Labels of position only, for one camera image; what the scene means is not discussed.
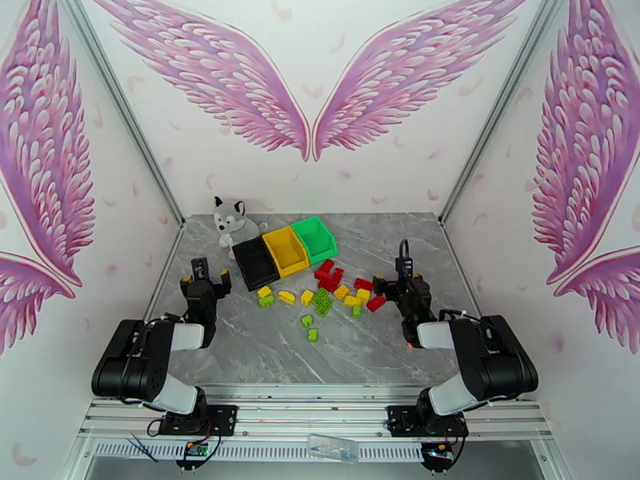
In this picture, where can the small lime green lego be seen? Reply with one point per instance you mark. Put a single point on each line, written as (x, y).
(266, 302)
(312, 335)
(357, 311)
(306, 321)

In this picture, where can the large red lego brick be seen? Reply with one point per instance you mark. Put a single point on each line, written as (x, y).
(327, 283)

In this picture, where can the dark green lego plate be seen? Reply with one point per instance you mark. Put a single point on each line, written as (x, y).
(320, 296)
(326, 309)

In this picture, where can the yellow half-round lego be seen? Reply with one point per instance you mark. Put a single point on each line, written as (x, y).
(286, 297)

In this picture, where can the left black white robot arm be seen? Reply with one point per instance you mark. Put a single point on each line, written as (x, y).
(125, 363)

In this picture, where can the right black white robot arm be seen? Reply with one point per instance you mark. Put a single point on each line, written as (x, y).
(490, 363)

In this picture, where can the black plastic bin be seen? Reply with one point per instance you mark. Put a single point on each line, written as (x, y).
(255, 266)

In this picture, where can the grey husky plush toy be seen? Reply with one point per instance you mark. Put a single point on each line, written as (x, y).
(232, 221)

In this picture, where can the yellow plastic bin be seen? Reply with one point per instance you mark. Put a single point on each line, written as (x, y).
(287, 253)

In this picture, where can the green plastic bin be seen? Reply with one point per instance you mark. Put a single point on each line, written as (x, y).
(315, 238)

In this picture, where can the left green circuit board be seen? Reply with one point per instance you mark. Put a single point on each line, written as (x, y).
(196, 449)

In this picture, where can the green circuit board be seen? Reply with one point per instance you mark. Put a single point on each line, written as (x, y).
(437, 450)
(196, 449)

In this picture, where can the right green circuit board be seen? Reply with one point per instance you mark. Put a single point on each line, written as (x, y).
(437, 450)

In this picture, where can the clear plastic bag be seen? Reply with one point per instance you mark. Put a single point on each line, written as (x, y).
(332, 447)

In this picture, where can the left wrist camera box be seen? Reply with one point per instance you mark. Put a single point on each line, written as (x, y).
(199, 268)

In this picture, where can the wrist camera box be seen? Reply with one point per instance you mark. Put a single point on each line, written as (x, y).
(199, 268)
(405, 268)

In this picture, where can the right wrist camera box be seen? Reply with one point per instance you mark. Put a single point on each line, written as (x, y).
(405, 268)

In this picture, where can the left aluminium table edge rail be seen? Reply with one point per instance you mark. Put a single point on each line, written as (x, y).
(172, 251)

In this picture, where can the aluminium table edge rail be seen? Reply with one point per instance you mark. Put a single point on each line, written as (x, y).
(172, 251)
(455, 253)

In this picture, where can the right aluminium table edge rail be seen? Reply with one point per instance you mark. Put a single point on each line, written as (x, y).
(455, 253)

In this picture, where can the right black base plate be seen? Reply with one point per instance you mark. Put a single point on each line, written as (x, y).
(400, 418)

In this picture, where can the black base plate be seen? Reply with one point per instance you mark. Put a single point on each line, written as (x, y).
(400, 418)
(225, 418)

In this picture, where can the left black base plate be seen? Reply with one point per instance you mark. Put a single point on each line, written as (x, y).
(225, 418)

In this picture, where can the aluminium rail frame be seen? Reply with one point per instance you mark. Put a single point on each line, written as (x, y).
(310, 418)

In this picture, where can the left aluminium corner post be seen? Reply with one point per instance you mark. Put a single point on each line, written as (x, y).
(122, 106)

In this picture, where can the aluminium corner post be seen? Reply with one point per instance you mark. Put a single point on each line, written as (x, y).
(500, 107)
(122, 106)

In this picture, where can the right aluminium corner post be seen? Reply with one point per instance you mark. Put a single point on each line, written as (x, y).
(500, 107)

